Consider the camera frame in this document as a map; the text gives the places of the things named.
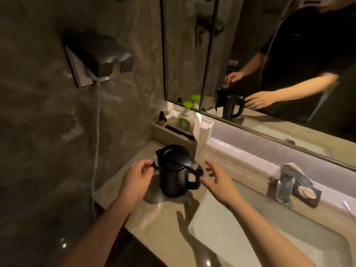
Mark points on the person's left hand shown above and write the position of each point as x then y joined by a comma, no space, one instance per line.
133,183

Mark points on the person's right hand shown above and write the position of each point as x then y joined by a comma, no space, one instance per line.
222,189

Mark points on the person's left thumb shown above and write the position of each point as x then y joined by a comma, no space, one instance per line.
148,171

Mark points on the person's right thumb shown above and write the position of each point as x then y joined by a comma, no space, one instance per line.
207,182

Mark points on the small black plug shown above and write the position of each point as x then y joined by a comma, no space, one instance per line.
153,165

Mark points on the person's left forearm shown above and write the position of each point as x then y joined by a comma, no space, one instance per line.
97,233

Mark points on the person's right forearm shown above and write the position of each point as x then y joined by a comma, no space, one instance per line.
267,236

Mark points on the black electric kettle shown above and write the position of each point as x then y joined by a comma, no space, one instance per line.
175,169

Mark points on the beige stone amenity tray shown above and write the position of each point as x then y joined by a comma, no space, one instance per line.
164,133

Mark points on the white paper box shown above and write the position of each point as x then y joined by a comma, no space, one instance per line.
202,136

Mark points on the black comb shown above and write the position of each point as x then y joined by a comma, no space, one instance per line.
180,132

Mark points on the small brown bottle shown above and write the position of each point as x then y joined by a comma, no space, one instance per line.
161,119

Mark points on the green pump soap bottle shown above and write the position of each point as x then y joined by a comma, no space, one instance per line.
185,119

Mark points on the white sink basin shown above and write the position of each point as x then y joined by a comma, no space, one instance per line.
250,233

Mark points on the clear plastic packet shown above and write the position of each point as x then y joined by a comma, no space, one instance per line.
283,191

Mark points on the chrome faucet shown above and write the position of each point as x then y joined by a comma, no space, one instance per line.
294,172

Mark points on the black soap dish with soap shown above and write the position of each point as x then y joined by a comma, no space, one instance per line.
307,194

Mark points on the small white tube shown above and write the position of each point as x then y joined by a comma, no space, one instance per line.
346,205

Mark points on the white hair dryer wall holder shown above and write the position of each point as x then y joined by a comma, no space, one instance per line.
80,75

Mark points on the wall mirror with black frame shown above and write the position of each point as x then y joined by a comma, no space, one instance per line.
189,52

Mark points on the black wall hair dryer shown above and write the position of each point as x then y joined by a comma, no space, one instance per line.
103,54

